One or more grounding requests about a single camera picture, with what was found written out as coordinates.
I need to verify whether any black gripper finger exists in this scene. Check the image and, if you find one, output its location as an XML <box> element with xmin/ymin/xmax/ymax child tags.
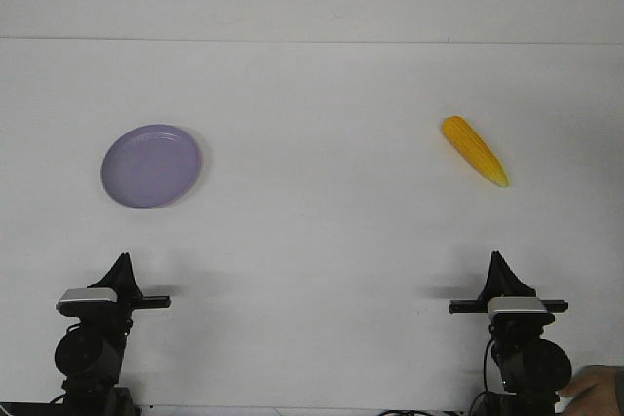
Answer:
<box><xmin>89</xmin><ymin>252</ymin><xmax>141</xmax><ymax>298</ymax></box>
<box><xmin>478</xmin><ymin>251</ymin><xmax>536</xmax><ymax>302</ymax></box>

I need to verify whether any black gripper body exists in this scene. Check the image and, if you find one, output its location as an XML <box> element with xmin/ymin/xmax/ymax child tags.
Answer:
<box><xmin>448</xmin><ymin>296</ymin><xmax>568</xmax><ymax>327</ymax></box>
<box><xmin>87</xmin><ymin>287</ymin><xmax>171</xmax><ymax>322</ymax></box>

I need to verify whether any purple round plate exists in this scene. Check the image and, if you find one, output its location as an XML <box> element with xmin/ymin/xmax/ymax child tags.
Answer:
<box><xmin>100</xmin><ymin>124</ymin><xmax>203</xmax><ymax>209</ymax></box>

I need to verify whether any yellow corn cob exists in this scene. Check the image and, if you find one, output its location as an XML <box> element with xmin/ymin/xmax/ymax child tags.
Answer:
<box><xmin>441</xmin><ymin>116</ymin><xmax>509</xmax><ymax>188</ymax></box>

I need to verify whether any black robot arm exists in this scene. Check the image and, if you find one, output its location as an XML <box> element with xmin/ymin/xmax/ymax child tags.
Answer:
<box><xmin>448</xmin><ymin>251</ymin><xmax>572</xmax><ymax>415</ymax></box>
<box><xmin>54</xmin><ymin>252</ymin><xmax>171</xmax><ymax>415</ymax></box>

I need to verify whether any person's hand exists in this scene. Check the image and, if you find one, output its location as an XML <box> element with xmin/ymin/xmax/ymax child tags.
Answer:
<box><xmin>558</xmin><ymin>365</ymin><xmax>623</xmax><ymax>406</ymax></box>

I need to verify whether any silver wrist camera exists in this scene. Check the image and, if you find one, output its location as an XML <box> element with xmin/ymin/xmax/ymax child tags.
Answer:
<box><xmin>487</xmin><ymin>296</ymin><xmax>547</xmax><ymax>318</ymax></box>
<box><xmin>56</xmin><ymin>287</ymin><xmax>118</xmax><ymax>317</ymax></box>

